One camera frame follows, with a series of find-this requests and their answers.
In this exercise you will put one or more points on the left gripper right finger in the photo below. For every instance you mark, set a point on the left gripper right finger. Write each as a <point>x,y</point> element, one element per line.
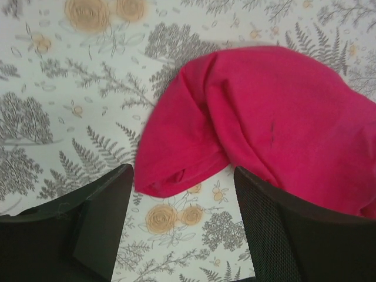
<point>291,239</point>

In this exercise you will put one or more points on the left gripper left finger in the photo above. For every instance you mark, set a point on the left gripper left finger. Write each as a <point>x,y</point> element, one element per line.
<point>75,237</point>

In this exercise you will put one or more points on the magenta t shirt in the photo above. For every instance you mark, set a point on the magenta t shirt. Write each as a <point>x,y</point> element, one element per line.
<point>284,116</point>

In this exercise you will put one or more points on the floral patterned table mat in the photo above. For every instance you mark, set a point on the floral patterned table mat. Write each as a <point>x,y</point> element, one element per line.
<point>79,79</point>

